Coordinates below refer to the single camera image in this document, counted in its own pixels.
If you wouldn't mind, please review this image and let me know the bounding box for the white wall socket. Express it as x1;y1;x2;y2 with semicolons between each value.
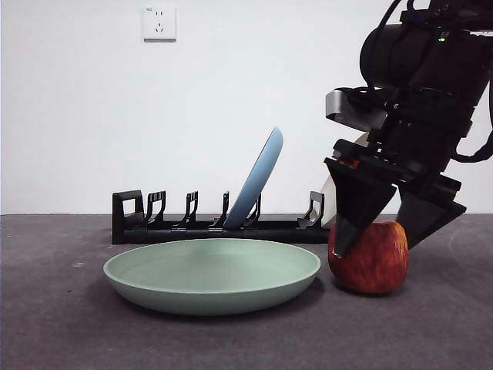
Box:
143;5;177;42

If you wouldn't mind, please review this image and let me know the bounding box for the black plate rack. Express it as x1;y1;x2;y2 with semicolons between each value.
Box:
112;189;332;245

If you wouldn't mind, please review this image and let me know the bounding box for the cream white plate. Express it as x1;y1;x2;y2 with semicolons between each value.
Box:
320;131;371;229

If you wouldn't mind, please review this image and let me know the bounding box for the red apple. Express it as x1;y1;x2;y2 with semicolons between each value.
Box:
327;220;410;295

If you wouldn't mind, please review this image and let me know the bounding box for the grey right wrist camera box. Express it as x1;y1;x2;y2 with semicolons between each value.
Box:
325;87;388;131

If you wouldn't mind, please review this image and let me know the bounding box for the green plate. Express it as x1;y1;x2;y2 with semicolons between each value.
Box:
102;238;321;317

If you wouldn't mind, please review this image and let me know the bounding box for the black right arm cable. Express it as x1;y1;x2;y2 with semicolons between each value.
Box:
454;133;493;163
372;0;404;30

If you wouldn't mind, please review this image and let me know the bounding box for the blue plate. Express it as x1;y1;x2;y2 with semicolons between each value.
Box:
223;126;285;229

